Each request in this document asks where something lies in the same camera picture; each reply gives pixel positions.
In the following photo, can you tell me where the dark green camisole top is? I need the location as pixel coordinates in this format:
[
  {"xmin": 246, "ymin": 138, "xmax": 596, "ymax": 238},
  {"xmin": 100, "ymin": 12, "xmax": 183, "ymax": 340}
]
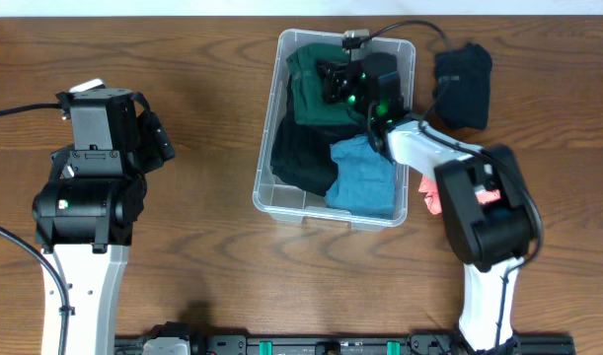
[{"xmin": 286, "ymin": 43, "xmax": 365, "ymax": 126}]

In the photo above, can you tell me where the large black garment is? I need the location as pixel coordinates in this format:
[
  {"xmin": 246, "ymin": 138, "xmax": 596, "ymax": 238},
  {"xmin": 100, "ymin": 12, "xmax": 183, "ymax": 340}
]
[{"xmin": 270, "ymin": 77, "xmax": 364, "ymax": 196}]

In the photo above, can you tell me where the blue cloth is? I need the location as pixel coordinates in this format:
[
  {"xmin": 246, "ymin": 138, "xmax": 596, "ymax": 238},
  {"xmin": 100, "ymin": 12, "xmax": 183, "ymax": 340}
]
[{"xmin": 325, "ymin": 135, "xmax": 396, "ymax": 217}]

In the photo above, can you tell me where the small black garment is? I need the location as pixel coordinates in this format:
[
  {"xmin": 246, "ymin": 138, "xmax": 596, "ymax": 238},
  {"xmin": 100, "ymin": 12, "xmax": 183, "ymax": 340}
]
[{"xmin": 433, "ymin": 42, "xmax": 493, "ymax": 130}]

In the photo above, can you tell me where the pink printed shirt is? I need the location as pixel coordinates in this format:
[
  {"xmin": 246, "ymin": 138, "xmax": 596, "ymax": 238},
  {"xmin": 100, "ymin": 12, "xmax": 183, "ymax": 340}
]
[{"xmin": 418, "ymin": 176, "xmax": 500, "ymax": 215}]

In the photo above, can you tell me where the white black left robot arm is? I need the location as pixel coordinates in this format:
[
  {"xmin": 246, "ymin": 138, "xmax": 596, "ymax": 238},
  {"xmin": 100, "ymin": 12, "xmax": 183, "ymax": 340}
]
[{"xmin": 33, "ymin": 85, "xmax": 175, "ymax": 354}]

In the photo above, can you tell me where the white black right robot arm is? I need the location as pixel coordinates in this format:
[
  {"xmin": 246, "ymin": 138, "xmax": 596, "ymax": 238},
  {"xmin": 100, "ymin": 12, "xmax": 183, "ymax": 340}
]
[{"xmin": 316, "ymin": 53, "xmax": 544, "ymax": 354}]

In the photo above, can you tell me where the clear plastic storage bin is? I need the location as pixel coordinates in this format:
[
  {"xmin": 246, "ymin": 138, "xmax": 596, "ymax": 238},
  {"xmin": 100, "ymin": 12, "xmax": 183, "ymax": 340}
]
[{"xmin": 253, "ymin": 29, "xmax": 409, "ymax": 232}]

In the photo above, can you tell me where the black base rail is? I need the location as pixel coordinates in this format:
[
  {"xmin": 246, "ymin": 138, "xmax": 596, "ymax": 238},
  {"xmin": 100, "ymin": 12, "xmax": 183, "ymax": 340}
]
[{"xmin": 113, "ymin": 320, "xmax": 576, "ymax": 355}]

